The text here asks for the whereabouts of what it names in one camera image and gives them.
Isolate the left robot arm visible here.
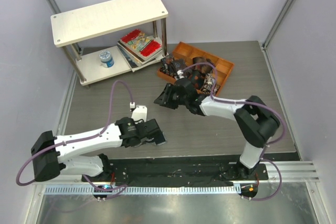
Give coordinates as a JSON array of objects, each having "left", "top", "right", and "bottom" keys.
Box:
[{"left": 31, "top": 117, "right": 166, "bottom": 182}]

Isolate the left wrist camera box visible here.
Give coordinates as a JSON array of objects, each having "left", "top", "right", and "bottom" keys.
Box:
[{"left": 131, "top": 105, "right": 148, "bottom": 122}]

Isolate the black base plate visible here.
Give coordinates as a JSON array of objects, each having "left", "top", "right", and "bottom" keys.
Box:
[{"left": 89, "top": 156, "right": 269, "bottom": 187}]

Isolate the slotted cable duct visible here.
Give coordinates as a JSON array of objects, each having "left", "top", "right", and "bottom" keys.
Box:
[{"left": 44, "top": 184, "right": 241, "bottom": 195}]

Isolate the bottom dark cover book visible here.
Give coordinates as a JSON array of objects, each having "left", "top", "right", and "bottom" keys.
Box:
[{"left": 117, "top": 45, "right": 163, "bottom": 72}]

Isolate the cat pattern tie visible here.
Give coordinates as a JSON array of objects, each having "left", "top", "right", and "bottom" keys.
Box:
[{"left": 200, "top": 73, "right": 220, "bottom": 95}]

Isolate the brown blue floral tie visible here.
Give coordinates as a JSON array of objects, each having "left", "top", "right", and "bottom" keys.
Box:
[{"left": 172, "top": 59, "right": 186, "bottom": 73}]

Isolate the black orange flower tie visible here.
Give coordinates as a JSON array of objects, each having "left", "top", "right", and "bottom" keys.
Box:
[{"left": 189, "top": 70, "right": 204, "bottom": 90}]

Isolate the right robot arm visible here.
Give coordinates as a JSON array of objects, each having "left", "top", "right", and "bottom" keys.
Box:
[{"left": 154, "top": 78, "right": 283, "bottom": 179}]

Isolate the blue jar white lid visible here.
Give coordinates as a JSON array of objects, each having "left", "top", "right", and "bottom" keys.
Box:
[{"left": 99, "top": 50, "right": 114, "bottom": 68}]

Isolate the white two-tier shelf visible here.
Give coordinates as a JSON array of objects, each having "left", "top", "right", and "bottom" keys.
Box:
[{"left": 50, "top": 0, "right": 169, "bottom": 86}]

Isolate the red treehouse book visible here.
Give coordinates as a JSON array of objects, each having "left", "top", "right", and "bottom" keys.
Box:
[{"left": 120, "top": 29, "right": 162, "bottom": 60}]

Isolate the grey floral tie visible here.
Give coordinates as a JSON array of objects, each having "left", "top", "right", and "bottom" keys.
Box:
[{"left": 154, "top": 141, "right": 167, "bottom": 146}]

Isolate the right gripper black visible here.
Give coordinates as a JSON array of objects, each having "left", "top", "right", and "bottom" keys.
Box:
[{"left": 154, "top": 83, "right": 188, "bottom": 110}]

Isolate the dark brown red tie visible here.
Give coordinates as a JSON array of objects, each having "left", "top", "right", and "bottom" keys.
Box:
[{"left": 193, "top": 57, "right": 215, "bottom": 75}]

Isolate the orange wooden divided tray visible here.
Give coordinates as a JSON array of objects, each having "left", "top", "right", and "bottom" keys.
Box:
[{"left": 157, "top": 42, "right": 234, "bottom": 96}]

